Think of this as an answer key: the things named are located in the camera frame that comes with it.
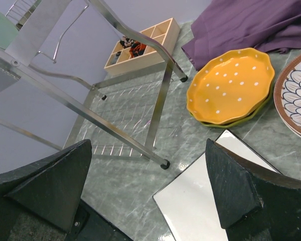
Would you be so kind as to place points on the steel dish rack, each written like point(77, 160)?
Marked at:
point(16, 63)

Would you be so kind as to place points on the orange dotted plate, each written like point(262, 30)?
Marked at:
point(243, 64)

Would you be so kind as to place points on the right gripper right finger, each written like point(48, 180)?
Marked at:
point(253, 203)

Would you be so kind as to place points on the lime green dotted plate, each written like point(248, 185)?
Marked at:
point(240, 121)

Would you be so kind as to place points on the white ribbed brown bowl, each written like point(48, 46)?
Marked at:
point(287, 94)

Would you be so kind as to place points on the black base beam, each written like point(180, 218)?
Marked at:
point(90, 225)

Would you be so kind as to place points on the brown scale-pattern plate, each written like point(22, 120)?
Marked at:
point(296, 133)

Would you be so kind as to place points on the mint green flower plate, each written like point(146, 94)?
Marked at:
point(8, 32)

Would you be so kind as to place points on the wooden cutlery box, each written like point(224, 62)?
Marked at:
point(128, 55)

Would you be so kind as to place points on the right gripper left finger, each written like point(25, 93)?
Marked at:
point(49, 190)

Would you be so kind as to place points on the purple cloth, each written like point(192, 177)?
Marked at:
point(268, 26)

